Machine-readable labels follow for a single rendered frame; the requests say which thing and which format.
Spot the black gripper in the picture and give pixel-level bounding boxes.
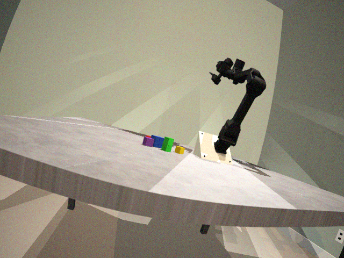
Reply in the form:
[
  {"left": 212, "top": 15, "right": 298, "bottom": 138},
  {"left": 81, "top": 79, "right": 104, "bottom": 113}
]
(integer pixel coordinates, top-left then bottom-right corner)
[{"left": 210, "top": 58, "right": 233, "bottom": 85}]

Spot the purple square block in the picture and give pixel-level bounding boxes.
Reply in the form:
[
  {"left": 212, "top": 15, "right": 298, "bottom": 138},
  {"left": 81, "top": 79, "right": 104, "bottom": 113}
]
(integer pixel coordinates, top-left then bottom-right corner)
[{"left": 142, "top": 137, "right": 154, "bottom": 147}]

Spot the green block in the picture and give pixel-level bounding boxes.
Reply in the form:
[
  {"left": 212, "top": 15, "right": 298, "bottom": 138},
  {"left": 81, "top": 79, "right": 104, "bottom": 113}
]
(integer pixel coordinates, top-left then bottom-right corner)
[
  {"left": 163, "top": 137, "right": 174, "bottom": 146},
  {"left": 161, "top": 144, "right": 172, "bottom": 152}
]

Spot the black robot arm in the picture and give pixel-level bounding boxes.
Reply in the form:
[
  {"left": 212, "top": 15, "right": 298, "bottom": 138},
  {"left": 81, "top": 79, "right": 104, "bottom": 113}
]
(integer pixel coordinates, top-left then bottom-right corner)
[{"left": 213, "top": 59, "right": 267, "bottom": 154}]

